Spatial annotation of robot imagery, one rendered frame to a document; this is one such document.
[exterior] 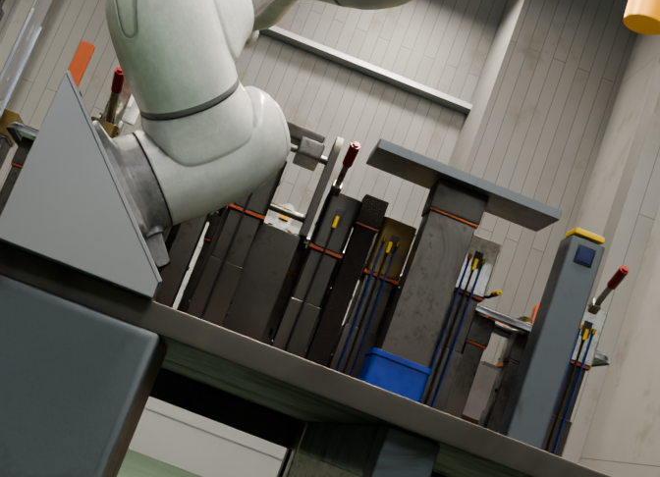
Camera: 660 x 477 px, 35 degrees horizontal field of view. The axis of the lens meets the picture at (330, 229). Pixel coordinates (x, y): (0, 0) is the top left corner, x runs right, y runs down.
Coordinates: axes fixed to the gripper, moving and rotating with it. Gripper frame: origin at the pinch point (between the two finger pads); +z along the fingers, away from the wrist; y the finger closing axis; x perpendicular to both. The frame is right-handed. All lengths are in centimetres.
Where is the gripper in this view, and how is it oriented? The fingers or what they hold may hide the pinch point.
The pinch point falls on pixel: (127, 110)
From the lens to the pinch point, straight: 236.6
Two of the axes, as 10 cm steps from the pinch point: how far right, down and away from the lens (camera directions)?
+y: -1.3, 1.7, 9.8
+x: -9.3, -3.7, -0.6
